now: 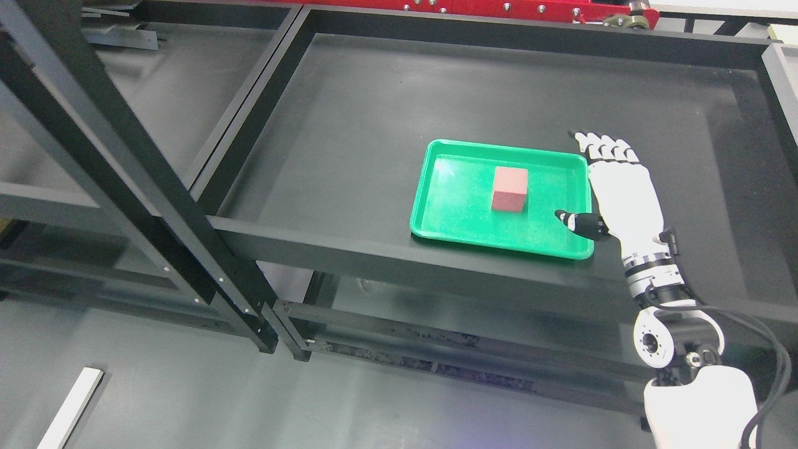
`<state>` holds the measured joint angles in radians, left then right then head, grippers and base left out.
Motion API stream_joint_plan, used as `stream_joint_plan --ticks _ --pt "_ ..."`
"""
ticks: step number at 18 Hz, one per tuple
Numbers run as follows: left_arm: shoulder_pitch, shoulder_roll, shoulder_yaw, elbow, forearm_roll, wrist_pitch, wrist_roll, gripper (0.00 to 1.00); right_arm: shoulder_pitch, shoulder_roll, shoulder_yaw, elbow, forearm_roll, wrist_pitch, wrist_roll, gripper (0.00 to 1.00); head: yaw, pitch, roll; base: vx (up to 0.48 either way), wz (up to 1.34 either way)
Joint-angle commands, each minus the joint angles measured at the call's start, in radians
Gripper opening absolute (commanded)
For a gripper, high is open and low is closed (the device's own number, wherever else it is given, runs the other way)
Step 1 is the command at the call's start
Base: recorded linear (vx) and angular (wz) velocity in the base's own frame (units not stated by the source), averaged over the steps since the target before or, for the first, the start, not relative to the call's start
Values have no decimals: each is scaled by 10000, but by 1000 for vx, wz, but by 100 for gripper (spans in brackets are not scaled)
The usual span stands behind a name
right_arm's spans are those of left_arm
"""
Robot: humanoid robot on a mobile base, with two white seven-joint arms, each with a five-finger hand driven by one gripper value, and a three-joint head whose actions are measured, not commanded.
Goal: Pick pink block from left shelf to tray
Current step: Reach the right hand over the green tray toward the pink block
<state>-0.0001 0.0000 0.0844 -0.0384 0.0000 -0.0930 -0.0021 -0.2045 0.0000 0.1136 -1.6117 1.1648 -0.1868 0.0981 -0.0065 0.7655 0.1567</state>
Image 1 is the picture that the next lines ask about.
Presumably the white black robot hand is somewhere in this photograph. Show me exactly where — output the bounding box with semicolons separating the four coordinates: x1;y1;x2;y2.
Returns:
555;131;669;259

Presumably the pink block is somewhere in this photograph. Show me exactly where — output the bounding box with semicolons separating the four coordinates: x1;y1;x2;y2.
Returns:
491;166;529;213

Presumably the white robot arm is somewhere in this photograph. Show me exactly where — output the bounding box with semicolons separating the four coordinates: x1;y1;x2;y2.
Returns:
625;230;792;448

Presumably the green tray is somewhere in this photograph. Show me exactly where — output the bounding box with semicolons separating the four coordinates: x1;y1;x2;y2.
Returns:
408;139;595;259

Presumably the black metal shelf right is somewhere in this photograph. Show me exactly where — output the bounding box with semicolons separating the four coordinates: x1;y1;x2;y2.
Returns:
191;7;796;415

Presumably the black metal shelf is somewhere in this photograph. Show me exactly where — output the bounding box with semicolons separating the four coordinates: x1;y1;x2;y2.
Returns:
2;1;310;361
191;7;796;415

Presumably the black metal shelf left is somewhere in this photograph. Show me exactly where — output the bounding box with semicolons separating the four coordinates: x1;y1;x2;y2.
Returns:
2;1;310;361

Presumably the white table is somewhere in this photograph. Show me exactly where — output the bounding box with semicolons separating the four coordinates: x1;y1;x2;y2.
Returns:
36;367;105;448

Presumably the red conveyor frame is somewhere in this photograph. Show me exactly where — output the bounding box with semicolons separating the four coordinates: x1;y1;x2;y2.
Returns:
296;1;661;29

